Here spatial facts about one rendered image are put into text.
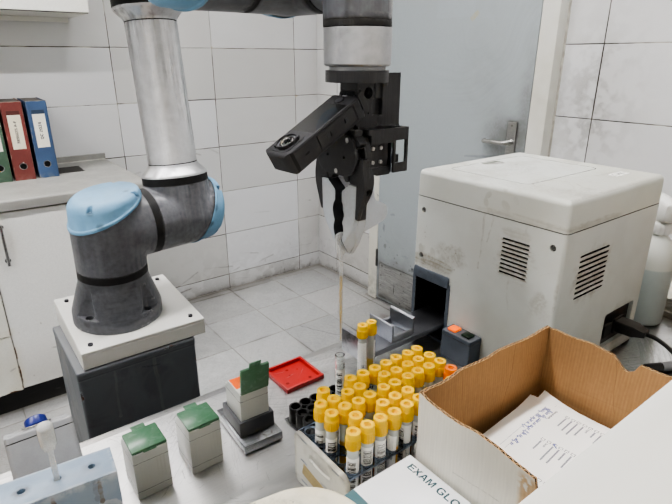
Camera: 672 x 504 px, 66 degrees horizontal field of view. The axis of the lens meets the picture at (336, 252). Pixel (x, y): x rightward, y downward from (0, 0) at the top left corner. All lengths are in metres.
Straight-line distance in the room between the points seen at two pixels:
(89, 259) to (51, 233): 1.33
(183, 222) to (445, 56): 1.80
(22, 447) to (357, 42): 0.57
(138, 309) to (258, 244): 2.40
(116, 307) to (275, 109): 2.41
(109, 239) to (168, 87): 0.27
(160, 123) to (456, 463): 0.70
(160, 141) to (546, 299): 0.67
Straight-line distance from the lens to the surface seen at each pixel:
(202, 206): 0.97
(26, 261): 2.28
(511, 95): 2.31
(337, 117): 0.57
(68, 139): 2.84
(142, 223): 0.93
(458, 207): 0.85
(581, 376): 0.74
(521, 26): 2.30
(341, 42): 0.58
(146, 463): 0.67
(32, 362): 2.44
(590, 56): 2.21
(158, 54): 0.96
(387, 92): 0.62
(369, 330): 0.77
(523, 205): 0.78
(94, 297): 0.96
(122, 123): 2.89
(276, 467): 0.70
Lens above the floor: 1.35
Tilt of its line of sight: 20 degrees down
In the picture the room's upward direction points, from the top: straight up
